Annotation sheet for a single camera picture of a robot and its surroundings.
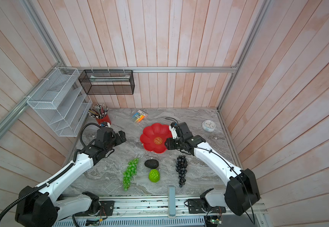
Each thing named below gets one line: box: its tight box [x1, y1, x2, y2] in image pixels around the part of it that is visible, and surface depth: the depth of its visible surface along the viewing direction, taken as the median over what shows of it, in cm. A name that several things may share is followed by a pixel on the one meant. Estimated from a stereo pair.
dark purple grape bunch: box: [175, 154, 188, 188], surface depth 85 cm
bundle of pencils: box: [87, 103, 109, 120], surface depth 101 cm
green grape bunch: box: [122, 157, 140, 192], surface depth 83 cm
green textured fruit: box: [148, 168, 161, 184], surface depth 81 cm
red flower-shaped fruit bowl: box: [139, 122, 173, 154], surface depth 103 cm
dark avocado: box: [144, 159, 159, 169], surface depth 87 cm
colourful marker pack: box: [131, 109, 149, 124], surface depth 116 cm
